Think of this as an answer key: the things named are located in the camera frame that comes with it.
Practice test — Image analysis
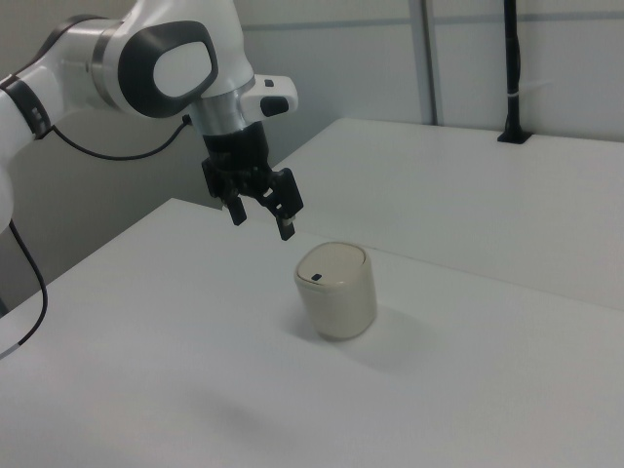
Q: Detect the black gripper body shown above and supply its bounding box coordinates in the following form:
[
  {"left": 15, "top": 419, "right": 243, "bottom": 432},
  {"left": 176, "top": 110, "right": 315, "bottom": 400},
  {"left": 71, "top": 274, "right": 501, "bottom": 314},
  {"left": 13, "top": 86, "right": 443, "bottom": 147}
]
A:
[{"left": 201, "top": 121, "right": 272, "bottom": 201}]

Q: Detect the small beige trash can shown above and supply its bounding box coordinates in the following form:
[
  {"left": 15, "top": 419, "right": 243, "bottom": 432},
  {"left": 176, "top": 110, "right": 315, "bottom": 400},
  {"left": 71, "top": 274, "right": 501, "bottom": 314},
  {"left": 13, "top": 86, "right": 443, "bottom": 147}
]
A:
[{"left": 293, "top": 240, "right": 379, "bottom": 342}]

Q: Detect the black pole with base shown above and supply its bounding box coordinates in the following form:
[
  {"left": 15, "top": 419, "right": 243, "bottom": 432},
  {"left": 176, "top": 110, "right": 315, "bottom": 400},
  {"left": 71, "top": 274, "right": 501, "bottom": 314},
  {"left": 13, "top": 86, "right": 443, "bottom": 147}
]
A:
[{"left": 496, "top": 0, "right": 533, "bottom": 145}]

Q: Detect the white tag on pole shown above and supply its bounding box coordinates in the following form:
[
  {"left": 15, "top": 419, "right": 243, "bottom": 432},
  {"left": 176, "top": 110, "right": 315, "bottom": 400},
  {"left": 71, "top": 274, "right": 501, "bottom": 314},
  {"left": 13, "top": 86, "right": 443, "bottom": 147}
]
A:
[{"left": 506, "top": 79, "right": 555, "bottom": 99}]

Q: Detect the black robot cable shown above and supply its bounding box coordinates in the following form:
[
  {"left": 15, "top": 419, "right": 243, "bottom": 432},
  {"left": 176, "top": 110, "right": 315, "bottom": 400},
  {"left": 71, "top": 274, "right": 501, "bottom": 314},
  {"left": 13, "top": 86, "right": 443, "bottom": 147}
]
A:
[{"left": 0, "top": 113, "right": 192, "bottom": 361}]

